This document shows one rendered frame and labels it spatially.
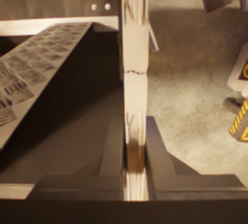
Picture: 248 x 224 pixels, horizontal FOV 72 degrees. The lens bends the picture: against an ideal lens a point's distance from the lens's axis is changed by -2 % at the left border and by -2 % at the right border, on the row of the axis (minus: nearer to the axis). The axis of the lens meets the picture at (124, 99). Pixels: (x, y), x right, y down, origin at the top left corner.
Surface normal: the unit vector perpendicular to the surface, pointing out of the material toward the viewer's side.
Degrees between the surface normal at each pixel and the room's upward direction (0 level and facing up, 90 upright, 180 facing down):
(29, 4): 0
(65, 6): 0
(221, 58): 0
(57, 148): 90
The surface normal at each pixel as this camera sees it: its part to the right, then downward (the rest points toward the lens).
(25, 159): -0.03, -0.90
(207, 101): -0.02, 0.44
